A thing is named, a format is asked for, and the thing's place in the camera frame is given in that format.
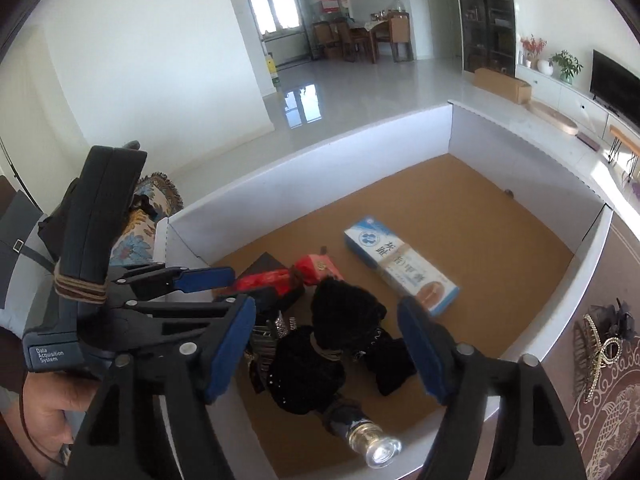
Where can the red flowers white vase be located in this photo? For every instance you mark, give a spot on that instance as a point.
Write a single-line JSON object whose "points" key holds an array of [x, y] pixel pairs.
{"points": [[533, 49]]}

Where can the wooden stool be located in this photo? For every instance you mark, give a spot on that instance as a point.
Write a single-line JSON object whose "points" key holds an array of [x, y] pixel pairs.
{"points": [[621, 140]]}

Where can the person left hand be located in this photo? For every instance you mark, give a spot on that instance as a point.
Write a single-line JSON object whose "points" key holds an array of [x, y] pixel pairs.
{"points": [[46, 398]]}

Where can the white cardboard box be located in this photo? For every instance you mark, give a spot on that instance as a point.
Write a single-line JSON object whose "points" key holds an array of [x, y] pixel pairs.
{"points": [[495, 200]]}

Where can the black gold hair comb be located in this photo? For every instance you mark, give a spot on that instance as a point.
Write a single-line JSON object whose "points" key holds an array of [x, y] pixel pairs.
{"points": [[606, 330]]}

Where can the white tv cabinet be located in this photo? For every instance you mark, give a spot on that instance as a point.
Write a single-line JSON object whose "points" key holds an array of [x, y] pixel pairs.
{"points": [[591, 118]]}

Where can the red pouch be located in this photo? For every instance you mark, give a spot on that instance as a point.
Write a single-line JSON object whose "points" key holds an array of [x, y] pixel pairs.
{"points": [[310, 270]]}

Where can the black odor removing bar box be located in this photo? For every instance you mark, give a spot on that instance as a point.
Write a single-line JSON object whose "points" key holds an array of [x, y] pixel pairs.
{"points": [[268, 303]]}

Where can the gold cosmetic tube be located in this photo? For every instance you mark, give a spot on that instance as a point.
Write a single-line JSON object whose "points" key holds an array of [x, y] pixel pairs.
{"points": [[346, 420]]}

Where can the green potted plant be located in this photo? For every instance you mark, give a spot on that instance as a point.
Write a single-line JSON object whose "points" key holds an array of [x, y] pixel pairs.
{"points": [[568, 64]]}

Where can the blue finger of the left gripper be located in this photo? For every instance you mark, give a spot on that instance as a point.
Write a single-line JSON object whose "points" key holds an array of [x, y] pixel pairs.
{"points": [[151, 282], [146, 325]]}

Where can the dark glass display cabinet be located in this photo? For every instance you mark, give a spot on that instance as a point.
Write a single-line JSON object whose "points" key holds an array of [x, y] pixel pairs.
{"points": [[488, 35]]}

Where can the black television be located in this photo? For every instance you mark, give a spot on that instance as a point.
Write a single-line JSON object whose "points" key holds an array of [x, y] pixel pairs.
{"points": [[615, 86]]}

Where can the black velvet hair bow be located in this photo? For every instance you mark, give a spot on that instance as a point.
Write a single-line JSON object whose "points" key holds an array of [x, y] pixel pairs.
{"points": [[302, 367]]}

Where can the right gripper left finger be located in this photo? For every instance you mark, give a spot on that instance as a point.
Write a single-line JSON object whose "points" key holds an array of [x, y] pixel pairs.
{"points": [[148, 419]]}

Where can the brown cardboard box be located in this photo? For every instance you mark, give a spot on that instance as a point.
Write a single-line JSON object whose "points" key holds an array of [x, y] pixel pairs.
{"points": [[507, 87]]}

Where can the blue white toothpaste box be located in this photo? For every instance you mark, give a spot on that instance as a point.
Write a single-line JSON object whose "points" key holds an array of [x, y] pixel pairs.
{"points": [[400, 265]]}

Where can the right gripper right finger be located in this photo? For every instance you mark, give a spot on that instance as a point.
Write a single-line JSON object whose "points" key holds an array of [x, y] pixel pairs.
{"points": [[533, 438]]}

